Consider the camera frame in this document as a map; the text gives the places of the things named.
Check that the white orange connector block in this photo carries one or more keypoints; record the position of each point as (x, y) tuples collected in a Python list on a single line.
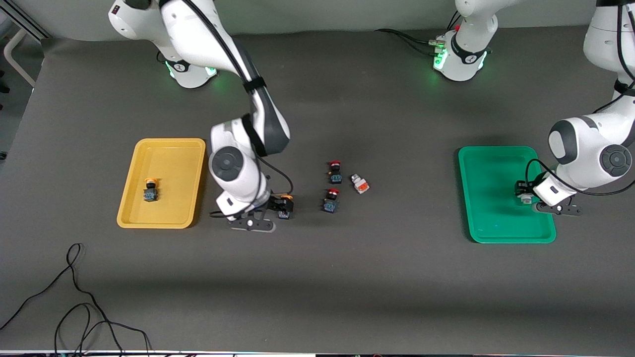
[(360, 184)]

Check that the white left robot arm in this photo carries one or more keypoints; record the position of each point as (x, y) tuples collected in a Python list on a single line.
[(590, 148)]

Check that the yellow push button blue block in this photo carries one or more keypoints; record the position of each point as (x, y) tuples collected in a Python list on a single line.
[(285, 210), (150, 192)]

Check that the white metal tube frame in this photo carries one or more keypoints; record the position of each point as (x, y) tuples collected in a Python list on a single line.
[(15, 59)]

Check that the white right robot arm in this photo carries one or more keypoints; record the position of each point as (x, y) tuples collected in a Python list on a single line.
[(238, 168)]

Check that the green plastic tray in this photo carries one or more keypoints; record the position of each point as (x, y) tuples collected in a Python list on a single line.
[(491, 198)]

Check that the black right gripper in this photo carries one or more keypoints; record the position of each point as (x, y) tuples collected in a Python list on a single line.
[(273, 204)]

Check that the yellow plastic tray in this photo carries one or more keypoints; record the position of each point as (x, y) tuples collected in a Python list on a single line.
[(173, 208)]

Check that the dark grey table mat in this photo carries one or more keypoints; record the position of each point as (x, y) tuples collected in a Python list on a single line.
[(317, 277)]

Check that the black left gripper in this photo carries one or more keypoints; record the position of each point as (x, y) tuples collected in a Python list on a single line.
[(522, 189)]

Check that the red push button blue block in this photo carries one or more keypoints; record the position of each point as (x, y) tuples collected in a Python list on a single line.
[(336, 174), (330, 203)]

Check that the black aluminium profile rail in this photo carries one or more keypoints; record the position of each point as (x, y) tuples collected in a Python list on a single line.
[(25, 20)]

